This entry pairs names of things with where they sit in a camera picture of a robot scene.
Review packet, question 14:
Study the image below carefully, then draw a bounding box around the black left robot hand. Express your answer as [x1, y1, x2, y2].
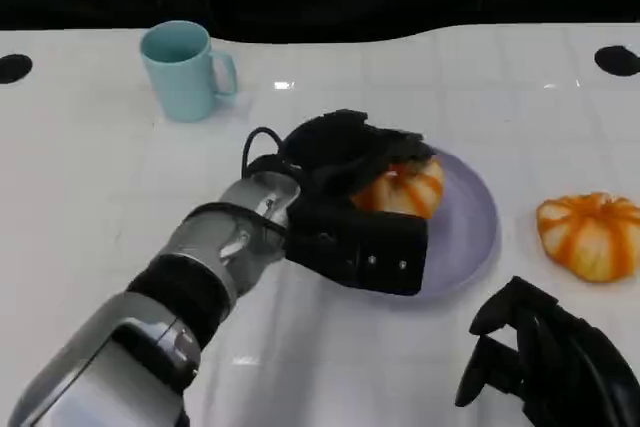
[277, 107, 437, 201]

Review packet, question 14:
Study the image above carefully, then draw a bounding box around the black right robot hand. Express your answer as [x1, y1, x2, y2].
[453, 275, 640, 427]

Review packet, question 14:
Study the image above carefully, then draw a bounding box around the orange white toy bread roll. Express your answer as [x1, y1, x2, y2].
[349, 156, 446, 221]
[535, 191, 640, 284]

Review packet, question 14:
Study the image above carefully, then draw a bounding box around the lilac plate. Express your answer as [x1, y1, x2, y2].
[323, 146, 501, 306]

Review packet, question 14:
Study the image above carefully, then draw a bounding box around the pale green mug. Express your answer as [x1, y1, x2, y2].
[139, 20, 239, 124]

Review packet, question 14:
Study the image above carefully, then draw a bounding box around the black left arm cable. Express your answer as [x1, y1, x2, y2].
[242, 127, 307, 184]

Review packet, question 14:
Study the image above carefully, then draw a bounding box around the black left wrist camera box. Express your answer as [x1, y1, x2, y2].
[283, 190, 431, 299]

